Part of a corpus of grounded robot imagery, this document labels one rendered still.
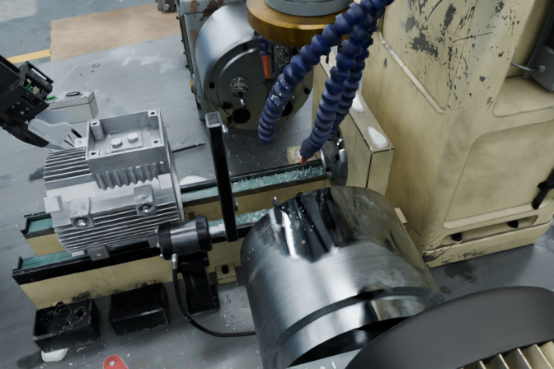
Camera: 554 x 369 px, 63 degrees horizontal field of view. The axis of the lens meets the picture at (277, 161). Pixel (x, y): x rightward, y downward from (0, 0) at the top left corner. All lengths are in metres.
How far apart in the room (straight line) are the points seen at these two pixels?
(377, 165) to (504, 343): 0.47
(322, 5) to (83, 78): 1.12
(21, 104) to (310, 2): 0.47
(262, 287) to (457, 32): 0.44
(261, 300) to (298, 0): 0.39
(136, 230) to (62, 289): 0.23
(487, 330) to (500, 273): 0.75
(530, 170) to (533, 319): 0.61
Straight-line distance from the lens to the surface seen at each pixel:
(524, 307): 0.33
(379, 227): 0.60
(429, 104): 0.78
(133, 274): 0.96
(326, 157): 0.93
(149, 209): 0.77
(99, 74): 1.62
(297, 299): 0.55
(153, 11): 3.52
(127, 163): 0.76
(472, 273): 1.04
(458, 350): 0.30
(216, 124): 0.59
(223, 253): 0.93
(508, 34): 0.65
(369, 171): 0.74
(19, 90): 0.78
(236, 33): 0.98
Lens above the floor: 1.62
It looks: 44 degrees down
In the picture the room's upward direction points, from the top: 2 degrees counter-clockwise
